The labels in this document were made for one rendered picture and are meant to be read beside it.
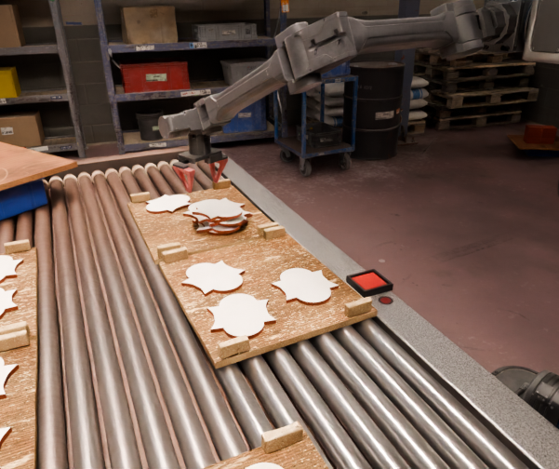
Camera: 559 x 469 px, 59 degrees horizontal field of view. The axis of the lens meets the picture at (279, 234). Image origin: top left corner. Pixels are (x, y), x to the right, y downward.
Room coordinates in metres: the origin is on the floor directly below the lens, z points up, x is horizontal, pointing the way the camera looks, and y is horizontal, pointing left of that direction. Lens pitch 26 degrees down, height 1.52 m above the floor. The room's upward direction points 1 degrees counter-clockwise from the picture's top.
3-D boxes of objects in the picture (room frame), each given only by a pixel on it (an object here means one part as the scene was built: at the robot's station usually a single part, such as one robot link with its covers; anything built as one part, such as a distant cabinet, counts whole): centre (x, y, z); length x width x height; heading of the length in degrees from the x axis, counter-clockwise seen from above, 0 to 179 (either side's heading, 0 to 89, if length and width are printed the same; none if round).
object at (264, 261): (0.95, 0.05, 0.93); 0.41 x 0.35 x 0.02; 26
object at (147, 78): (5.34, 1.26, 0.78); 0.66 x 0.45 x 0.28; 107
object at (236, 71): (5.60, 0.31, 0.76); 0.50 x 0.36 x 0.24; 113
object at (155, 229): (1.33, 0.23, 0.93); 0.41 x 0.35 x 0.02; 24
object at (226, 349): (0.71, 0.08, 0.95); 0.06 x 0.02 x 0.03; 116
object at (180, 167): (1.25, 0.23, 1.09); 0.07 x 0.07 x 0.09; 49
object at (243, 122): (5.63, 0.39, 0.32); 0.50 x 0.41 x 0.37; 103
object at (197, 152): (1.28, 0.20, 1.16); 0.10 x 0.07 x 0.07; 139
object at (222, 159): (1.31, 0.18, 1.09); 0.07 x 0.07 x 0.09; 49
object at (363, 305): (0.83, -0.16, 0.95); 0.06 x 0.02 x 0.03; 116
